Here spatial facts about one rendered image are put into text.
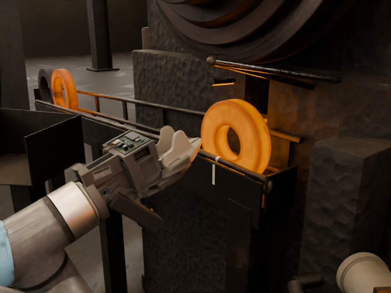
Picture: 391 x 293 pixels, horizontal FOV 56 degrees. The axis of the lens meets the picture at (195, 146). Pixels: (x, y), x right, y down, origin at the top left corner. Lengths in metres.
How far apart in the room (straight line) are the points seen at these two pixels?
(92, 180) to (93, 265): 1.13
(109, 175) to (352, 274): 0.33
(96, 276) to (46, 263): 1.05
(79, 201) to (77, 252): 1.22
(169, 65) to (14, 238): 0.57
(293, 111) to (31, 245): 0.45
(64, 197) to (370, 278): 0.38
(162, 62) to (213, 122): 0.30
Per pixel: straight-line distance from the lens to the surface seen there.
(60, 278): 0.56
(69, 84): 1.38
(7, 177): 0.98
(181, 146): 0.59
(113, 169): 0.54
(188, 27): 0.66
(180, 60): 0.89
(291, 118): 0.66
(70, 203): 0.52
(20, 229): 0.52
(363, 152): 0.50
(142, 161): 0.54
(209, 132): 0.71
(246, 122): 0.64
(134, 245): 1.72
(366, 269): 0.47
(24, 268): 0.53
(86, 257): 1.69
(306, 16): 0.52
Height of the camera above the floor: 0.95
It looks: 19 degrees down
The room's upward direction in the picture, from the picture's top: straight up
